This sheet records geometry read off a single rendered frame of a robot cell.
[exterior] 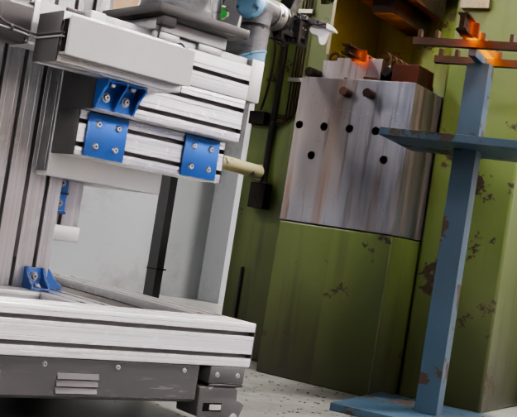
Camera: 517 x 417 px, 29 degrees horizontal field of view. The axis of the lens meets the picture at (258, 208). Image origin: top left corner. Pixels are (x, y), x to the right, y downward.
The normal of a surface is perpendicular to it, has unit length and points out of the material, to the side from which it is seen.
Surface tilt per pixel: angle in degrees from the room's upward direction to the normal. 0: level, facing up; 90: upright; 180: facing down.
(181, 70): 90
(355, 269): 90
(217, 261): 90
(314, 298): 90
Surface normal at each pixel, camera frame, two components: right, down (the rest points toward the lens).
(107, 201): 0.63, 0.07
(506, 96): -0.51, -0.11
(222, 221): -0.76, -0.14
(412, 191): 0.84, 0.12
